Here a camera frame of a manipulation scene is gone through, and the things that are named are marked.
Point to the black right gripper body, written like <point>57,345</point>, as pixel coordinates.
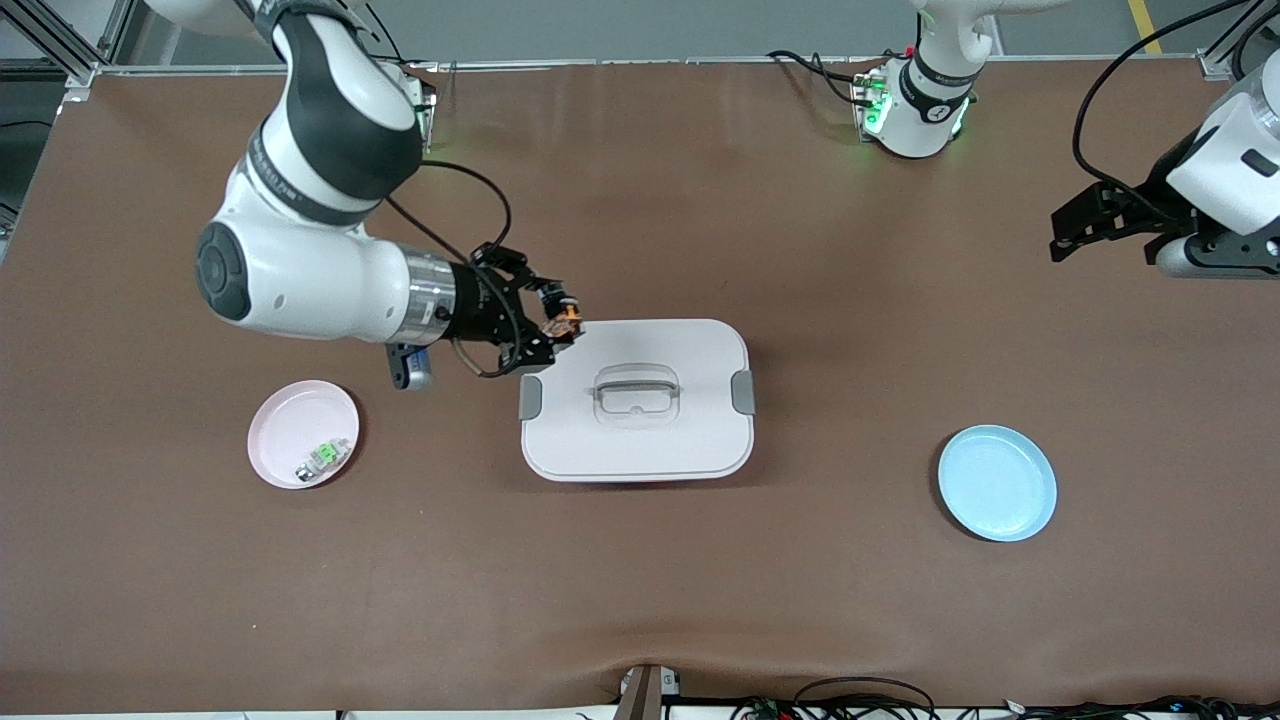
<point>480,308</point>

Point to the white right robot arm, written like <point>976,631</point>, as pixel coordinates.
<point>300,280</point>

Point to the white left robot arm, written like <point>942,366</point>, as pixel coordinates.
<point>915,125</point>

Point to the white lidded storage box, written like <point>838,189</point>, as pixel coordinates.
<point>680,440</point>

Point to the pink round plate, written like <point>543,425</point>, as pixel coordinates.
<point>300,420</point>

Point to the light blue round plate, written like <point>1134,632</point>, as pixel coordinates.
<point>1000,485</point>

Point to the aluminium frame profile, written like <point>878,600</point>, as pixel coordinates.
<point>1215,62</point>
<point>80,72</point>

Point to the green and silver switch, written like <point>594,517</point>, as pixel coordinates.
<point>322,458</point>

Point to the metal table edge rail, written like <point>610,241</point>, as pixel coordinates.
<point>650,63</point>

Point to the grey camera stand post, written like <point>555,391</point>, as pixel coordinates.
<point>645,695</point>

